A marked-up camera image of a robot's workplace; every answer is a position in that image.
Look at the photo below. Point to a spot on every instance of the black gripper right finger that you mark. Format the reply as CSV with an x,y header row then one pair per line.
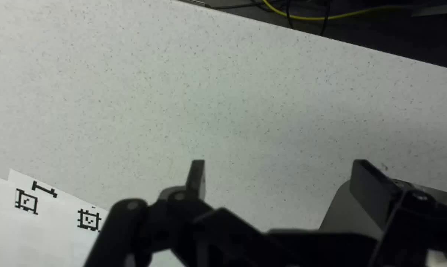
x,y
410,222

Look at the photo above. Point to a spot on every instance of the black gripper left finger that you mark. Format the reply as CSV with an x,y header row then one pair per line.
x,y
183,227

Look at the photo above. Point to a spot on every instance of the white paper with printed markers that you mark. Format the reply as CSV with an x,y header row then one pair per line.
x,y
39,237

